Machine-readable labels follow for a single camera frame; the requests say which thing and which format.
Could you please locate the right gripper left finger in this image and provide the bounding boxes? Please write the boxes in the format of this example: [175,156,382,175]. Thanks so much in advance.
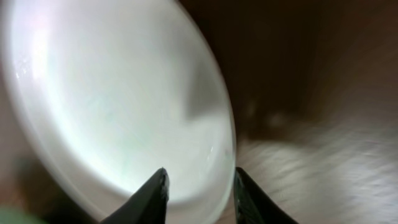
[100,168,169,224]

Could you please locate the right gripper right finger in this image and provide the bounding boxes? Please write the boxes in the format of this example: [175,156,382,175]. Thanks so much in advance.
[233,167,298,224]

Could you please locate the white plate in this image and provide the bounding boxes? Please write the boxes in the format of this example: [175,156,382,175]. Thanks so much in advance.
[1,0,236,224]

